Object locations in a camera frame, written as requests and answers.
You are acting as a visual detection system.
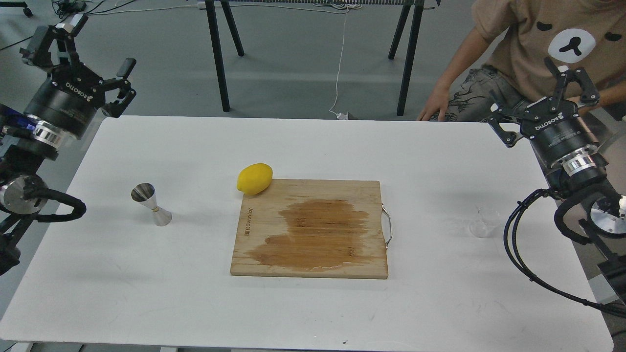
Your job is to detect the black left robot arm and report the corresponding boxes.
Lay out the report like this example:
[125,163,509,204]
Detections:
[0,14,136,273]

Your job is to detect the steel double jigger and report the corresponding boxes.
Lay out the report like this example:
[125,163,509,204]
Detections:
[131,182,173,226]

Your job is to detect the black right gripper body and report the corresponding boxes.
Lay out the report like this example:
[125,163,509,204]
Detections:
[520,97,601,170]

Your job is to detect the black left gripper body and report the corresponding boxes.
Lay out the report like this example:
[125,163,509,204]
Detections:
[24,66,111,139]

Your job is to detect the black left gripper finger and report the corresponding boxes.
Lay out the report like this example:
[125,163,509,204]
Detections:
[19,14,88,77]
[100,58,137,118]

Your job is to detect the white power cable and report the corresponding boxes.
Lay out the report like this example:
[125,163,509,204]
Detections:
[329,7,351,120]

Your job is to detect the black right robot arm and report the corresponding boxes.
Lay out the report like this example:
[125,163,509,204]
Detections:
[487,57,625,318]

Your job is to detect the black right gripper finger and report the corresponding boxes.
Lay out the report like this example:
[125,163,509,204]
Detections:
[544,57,601,109]
[487,102,529,149]

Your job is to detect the black trestle table legs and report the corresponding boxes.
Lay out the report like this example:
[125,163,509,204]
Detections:
[203,0,441,117]

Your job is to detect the wooden cutting board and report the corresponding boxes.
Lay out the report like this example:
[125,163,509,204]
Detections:
[230,179,389,279]

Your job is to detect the clear glass cup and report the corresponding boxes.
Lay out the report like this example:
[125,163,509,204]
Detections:
[467,206,502,239]

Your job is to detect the yellow lemon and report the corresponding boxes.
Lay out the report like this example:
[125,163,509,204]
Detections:
[236,163,273,196]

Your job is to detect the person in beige shirt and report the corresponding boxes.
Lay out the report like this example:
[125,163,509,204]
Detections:
[417,0,625,122]

